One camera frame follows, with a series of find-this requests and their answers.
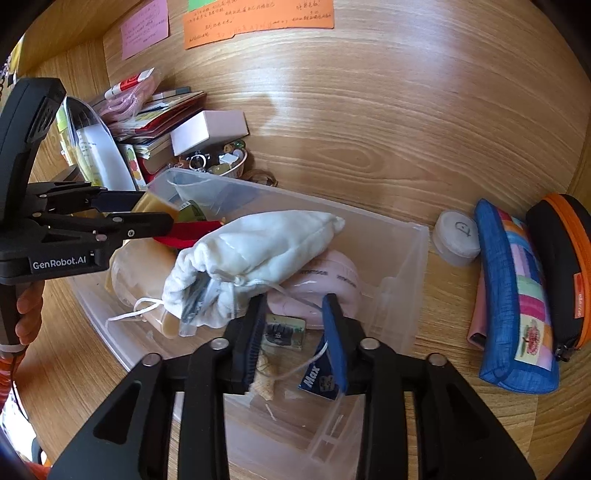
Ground pink flat pouch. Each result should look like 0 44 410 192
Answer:
467 270 489 348

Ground dark blue packet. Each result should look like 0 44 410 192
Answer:
298 339 348 402

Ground clear plastic storage box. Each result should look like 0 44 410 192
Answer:
71 167 430 467

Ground red notebook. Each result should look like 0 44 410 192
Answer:
134 91 208 137

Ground red white tube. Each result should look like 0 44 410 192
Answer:
105 68 156 100

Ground brown ring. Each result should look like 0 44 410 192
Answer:
244 170 279 188

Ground pink plastic bag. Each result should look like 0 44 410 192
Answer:
95 76 162 124

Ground yellow rectangular box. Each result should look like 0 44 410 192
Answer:
140 190 182 223

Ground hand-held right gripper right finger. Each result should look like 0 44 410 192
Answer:
322 294 537 480

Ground green card packet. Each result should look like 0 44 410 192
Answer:
262 315 306 352

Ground small white box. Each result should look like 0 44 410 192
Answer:
170 110 250 157

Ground white drawstring pouch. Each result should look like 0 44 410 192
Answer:
107 210 346 340

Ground clear plastic jar beige contents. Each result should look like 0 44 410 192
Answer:
105 240 195 340

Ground fruit print notebook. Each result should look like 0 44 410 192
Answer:
119 136 174 188

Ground white round case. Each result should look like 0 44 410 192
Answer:
431 210 482 267

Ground wooden desktop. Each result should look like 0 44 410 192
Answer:
14 23 591 480

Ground blue patchwork pencil case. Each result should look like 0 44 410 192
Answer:
475 198 560 394

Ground small bowl of trinkets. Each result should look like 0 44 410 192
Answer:
203 141 252 179

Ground red flat case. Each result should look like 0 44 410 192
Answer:
154 220 225 250

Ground white bottle in clear pouch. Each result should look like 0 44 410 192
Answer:
62 96 139 192

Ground black case orange zipper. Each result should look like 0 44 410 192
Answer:
525 193 591 363

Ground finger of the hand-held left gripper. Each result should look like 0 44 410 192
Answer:
41 181 145 214
34 211 176 244

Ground pink sticky note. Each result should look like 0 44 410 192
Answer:
121 0 170 61

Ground person's left hand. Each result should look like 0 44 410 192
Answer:
15 279 45 347

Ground orange paper sheet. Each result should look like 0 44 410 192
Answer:
182 0 335 50

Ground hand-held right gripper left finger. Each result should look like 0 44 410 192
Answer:
46 294 269 480

